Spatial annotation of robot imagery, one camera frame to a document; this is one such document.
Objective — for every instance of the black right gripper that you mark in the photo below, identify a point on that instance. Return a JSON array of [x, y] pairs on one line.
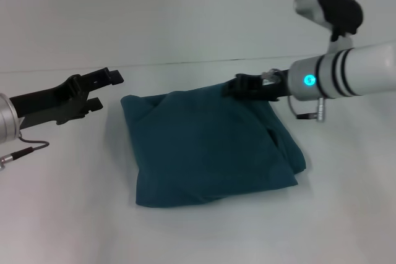
[[272, 89]]

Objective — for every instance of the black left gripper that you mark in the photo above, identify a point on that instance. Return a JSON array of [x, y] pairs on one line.
[[49, 101]]

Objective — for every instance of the teal blue shirt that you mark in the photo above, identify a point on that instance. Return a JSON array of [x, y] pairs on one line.
[[210, 146]]

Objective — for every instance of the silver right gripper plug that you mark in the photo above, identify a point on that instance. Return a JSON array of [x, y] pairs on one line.
[[270, 76]]

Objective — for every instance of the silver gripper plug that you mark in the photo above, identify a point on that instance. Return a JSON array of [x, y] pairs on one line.
[[2, 162], [270, 76]]

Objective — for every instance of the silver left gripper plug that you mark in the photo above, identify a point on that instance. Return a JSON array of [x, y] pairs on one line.
[[2, 162]]

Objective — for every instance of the silver right camera mount bracket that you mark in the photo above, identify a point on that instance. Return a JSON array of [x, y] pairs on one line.
[[338, 44]]

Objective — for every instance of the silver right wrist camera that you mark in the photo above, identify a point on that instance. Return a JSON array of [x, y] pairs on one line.
[[331, 7]]

